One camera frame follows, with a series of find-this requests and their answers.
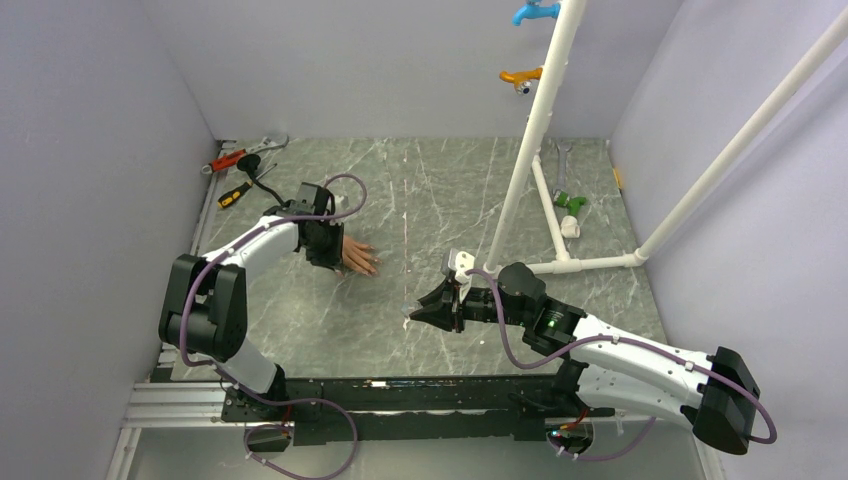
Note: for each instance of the white pvc pipe frame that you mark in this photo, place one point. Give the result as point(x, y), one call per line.
point(721, 79)

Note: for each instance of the yellow black screwdriver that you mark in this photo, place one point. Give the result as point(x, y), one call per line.
point(231, 197)

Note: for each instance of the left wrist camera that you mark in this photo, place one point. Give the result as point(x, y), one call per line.
point(314, 200)

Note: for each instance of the orange faucet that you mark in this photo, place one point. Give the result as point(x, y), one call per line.
point(522, 81)

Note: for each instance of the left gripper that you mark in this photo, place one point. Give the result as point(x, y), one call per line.
point(333, 258)

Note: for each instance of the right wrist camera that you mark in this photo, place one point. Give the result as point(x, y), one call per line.
point(456, 264)

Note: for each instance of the mannequin practice hand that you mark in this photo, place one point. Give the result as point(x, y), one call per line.
point(358, 257)

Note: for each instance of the green faucet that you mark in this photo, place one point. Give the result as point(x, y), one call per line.
point(571, 204)

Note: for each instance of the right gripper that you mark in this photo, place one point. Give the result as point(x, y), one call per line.
point(439, 311)

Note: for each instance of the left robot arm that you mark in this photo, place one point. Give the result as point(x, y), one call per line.
point(205, 310)

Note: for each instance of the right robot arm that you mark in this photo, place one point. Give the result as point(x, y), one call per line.
point(715, 395)

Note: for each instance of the clear nail polish bottle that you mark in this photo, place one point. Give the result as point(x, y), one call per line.
point(408, 308)

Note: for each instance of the blue faucet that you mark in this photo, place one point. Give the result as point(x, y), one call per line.
point(534, 9)

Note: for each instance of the red handled adjustable wrench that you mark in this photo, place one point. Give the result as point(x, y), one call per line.
point(230, 159)

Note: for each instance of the silver spanner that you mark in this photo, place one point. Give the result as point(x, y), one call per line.
point(563, 151)

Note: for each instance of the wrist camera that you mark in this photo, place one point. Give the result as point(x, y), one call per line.
point(314, 200)
point(456, 264)

